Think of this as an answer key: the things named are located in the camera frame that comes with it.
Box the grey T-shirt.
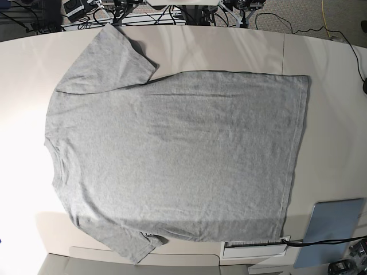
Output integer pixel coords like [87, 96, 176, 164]
[45, 25, 310, 263]

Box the robot base stand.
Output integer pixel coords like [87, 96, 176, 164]
[145, 0, 220, 26]

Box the black box device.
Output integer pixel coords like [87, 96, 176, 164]
[63, 0, 85, 23]

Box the blue-grey mat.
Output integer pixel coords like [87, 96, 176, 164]
[294, 198, 365, 269]

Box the black device bottom right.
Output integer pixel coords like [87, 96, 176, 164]
[327, 259, 357, 275]

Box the white cable grommet tray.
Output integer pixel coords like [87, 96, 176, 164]
[220, 236, 290, 260]

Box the black cable on table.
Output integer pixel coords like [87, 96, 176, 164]
[282, 236, 367, 248]

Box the yellow cable on floor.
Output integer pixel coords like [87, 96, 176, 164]
[321, 0, 336, 40]

